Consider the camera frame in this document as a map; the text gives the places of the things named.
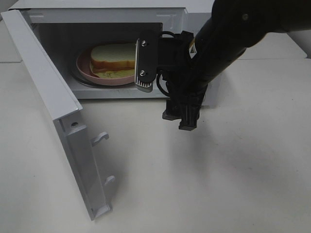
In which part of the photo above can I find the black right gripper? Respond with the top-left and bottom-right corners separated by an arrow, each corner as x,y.
135,30 -> 207,131

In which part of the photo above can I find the white bread sandwich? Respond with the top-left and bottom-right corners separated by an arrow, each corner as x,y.
89,43 -> 136,79

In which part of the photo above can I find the pink plate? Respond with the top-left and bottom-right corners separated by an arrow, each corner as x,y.
73,47 -> 135,86

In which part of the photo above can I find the white microwave door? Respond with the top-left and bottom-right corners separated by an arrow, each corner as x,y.
1,10 -> 112,220

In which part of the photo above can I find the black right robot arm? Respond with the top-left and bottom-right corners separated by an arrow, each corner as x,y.
135,0 -> 311,131

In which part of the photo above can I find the white microwave oven body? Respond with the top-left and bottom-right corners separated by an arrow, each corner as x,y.
8,0 -> 210,101

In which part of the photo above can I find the glass microwave turntable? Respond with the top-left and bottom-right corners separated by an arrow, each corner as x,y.
69,70 -> 134,88

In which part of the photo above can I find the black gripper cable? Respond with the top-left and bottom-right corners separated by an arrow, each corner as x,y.
155,31 -> 185,98

